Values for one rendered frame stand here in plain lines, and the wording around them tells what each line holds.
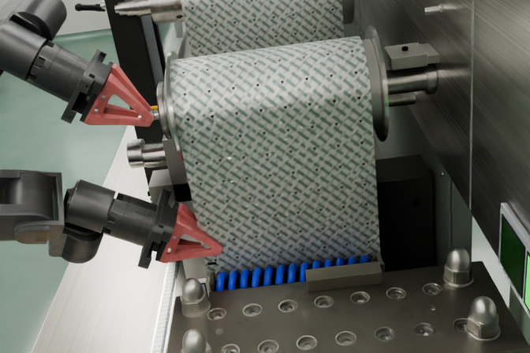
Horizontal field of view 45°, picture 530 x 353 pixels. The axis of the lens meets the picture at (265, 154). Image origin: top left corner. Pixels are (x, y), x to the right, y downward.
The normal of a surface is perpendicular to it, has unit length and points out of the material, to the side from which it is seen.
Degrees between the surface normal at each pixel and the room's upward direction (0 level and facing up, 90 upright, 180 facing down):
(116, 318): 0
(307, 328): 0
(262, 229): 90
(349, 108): 90
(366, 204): 90
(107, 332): 0
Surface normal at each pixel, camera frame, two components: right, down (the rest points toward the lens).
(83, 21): 0.02, 0.44
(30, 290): -0.13, -0.89
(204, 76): -0.09, -0.44
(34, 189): 0.43, -0.62
